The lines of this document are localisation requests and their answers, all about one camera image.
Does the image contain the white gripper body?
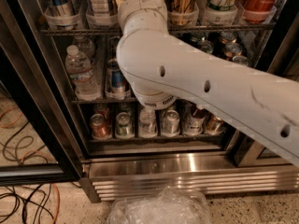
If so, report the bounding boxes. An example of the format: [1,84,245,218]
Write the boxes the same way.
[118,0,167,36]

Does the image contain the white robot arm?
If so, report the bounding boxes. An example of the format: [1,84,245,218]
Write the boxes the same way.
[117,0,299,166]

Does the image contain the white labelled can top shelf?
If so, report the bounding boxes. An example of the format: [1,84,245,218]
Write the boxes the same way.
[86,0,118,29]

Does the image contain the gold can top shelf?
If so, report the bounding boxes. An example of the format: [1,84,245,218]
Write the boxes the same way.
[167,0,195,25]

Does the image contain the stainless steel fridge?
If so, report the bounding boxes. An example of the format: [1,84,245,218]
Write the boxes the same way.
[72,93,299,203]

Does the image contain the red bull can top shelf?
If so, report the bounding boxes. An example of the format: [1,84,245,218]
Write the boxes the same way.
[46,0,81,29]

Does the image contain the front red bull can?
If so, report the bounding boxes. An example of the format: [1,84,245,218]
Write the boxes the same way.
[107,59,126,93]

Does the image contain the red coca-cola can top shelf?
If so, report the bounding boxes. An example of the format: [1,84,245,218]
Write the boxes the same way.
[238,0,276,24]

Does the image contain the front gold can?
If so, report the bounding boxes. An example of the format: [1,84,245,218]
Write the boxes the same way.
[232,55,249,66]

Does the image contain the bottom green can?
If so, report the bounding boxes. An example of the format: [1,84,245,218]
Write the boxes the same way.
[116,112,133,137]

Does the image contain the bottom silver can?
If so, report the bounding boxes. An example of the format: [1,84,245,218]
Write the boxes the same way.
[162,109,179,136]

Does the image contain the bottom red can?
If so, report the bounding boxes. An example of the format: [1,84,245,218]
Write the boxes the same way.
[90,114,110,138]

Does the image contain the bottom gold can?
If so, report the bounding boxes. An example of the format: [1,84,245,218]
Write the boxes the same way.
[206,115,224,135]

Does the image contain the black framed fridge door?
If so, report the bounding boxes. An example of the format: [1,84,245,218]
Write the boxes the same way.
[0,0,83,185]

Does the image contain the rear clear water bottle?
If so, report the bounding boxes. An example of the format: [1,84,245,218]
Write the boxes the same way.
[73,35,95,59]

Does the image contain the clear water bottle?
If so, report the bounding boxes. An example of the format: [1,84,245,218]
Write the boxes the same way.
[65,45,101,101]
[73,35,95,59]

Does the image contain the front clear water bottle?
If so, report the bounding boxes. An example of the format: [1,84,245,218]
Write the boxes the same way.
[65,45,101,101]

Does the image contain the bottom small water bottle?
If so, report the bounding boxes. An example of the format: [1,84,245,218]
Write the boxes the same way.
[138,107,157,138]

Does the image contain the bottom brown drink bottle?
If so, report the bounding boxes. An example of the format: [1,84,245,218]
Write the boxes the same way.
[183,105,206,136]

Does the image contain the clear plastic bag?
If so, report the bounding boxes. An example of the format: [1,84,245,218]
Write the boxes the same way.
[107,187,212,224]

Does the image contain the orange cable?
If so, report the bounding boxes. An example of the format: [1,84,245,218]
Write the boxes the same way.
[0,105,61,224]

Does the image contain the black cables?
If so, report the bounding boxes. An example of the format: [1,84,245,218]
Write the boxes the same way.
[0,107,57,224]

